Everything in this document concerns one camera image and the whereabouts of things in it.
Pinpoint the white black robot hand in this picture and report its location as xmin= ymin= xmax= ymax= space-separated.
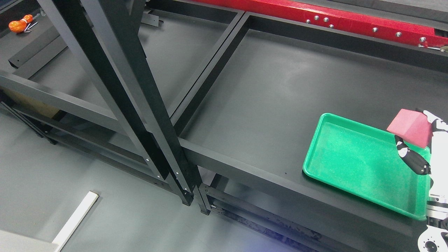
xmin=394 ymin=109 xmax=448 ymax=203

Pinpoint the pink foam cube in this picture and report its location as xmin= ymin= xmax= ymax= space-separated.
xmin=386 ymin=108 xmax=432 ymax=148

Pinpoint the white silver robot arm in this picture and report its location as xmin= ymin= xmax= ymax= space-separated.
xmin=417 ymin=201 xmax=448 ymax=252

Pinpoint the green plastic tray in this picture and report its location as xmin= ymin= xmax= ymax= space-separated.
xmin=302 ymin=113 xmax=430 ymax=221

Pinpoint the black right metal shelf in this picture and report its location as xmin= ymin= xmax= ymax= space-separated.
xmin=140 ymin=0 xmax=448 ymax=252

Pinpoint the black metal shelf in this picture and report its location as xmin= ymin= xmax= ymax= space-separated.
xmin=1 ymin=0 xmax=209 ymax=206
xmin=140 ymin=0 xmax=448 ymax=252

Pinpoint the black left metal shelf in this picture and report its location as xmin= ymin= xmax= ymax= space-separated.
xmin=1 ymin=0 xmax=209 ymax=206

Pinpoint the red metal beam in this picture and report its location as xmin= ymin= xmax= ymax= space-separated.
xmin=204 ymin=0 xmax=448 ymax=53

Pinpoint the cardboard box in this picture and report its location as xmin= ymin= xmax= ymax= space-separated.
xmin=1 ymin=87 xmax=60 ymax=118

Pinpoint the white standing desk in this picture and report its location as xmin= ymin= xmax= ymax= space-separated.
xmin=0 ymin=191 xmax=99 ymax=252

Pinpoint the orange handled tool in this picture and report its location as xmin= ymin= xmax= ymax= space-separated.
xmin=8 ymin=13 xmax=40 ymax=34

